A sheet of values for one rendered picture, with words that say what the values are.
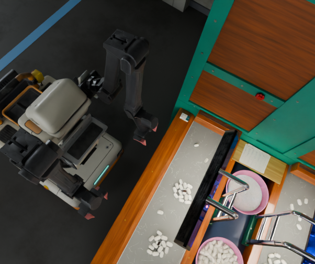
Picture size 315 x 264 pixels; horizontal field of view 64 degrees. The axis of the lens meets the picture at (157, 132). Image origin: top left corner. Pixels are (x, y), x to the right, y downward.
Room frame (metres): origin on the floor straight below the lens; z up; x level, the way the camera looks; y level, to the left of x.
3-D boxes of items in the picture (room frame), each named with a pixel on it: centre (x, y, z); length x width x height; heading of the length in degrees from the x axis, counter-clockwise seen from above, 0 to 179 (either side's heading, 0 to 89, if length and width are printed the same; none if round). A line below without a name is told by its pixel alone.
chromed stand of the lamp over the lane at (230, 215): (0.29, -0.39, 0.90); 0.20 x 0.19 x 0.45; 167
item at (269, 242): (0.20, -0.78, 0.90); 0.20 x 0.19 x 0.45; 167
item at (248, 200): (0.41, -0.63, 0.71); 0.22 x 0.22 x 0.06
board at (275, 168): (0.63, -0.68, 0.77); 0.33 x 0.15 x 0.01; 77
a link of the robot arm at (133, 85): (0.52, 0.14, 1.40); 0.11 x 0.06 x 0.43; 162
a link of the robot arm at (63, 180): (0.11, 0.27, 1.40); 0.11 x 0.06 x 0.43; 162
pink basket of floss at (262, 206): (0.41, -0.63, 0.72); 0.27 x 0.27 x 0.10
